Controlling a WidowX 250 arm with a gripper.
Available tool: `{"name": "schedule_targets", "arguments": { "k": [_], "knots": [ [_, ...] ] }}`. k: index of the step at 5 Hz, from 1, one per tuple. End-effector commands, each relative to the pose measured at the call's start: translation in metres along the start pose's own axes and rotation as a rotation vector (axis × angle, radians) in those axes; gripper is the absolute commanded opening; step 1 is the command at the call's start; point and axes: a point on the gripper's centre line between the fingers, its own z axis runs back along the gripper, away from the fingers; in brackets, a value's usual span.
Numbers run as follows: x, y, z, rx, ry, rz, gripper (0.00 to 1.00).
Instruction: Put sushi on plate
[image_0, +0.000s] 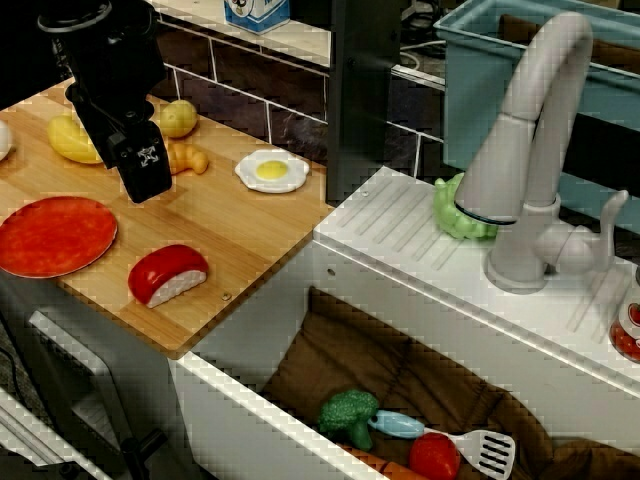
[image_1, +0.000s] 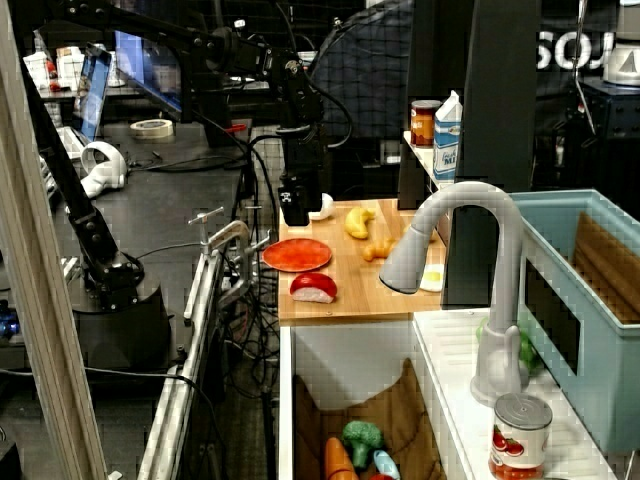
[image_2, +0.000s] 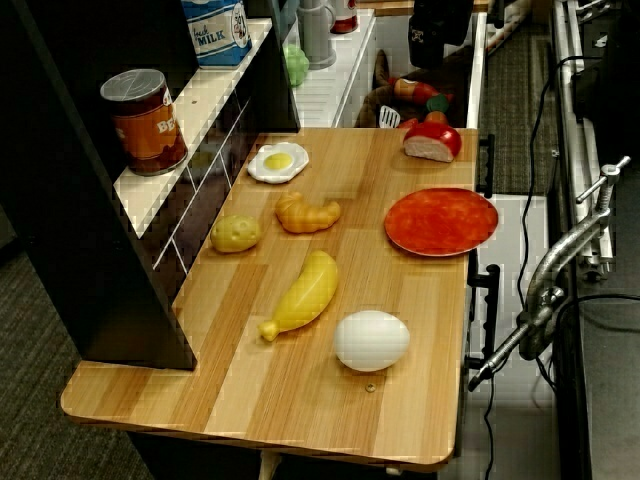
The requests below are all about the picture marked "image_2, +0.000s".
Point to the blue white milk carton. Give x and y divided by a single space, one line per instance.
217 35

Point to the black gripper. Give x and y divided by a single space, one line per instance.
442 12

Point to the black kitchen shelf unit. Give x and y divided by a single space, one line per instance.
100 275

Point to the yellow toy banana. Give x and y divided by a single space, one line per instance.
307 295

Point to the red toy tomato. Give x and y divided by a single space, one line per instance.
409 123

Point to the orange red round plate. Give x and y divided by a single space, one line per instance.
442 222

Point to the brown beans can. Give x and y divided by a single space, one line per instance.
145 125

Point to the orange red toy vegetable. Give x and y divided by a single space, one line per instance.
412 89

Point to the orange toy croissant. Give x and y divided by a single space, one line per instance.
305 214

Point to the white toy egg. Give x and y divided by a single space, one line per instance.
372 340

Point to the gray metal clamp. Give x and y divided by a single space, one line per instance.
555 260

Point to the gray toy faucet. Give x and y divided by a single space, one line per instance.
316 35

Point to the white toy sink unit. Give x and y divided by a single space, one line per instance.
325 100

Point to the brown cloth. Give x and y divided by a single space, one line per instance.
372 100

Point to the toy fried egg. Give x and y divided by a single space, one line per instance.
277 162

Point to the light green toy lettuce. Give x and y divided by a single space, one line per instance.
296 65

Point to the aluminium frame rail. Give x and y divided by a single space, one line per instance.
570 150

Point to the orange toy carrot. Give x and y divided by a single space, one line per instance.
436 117

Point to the yellow toy potato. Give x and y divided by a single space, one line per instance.
235 234

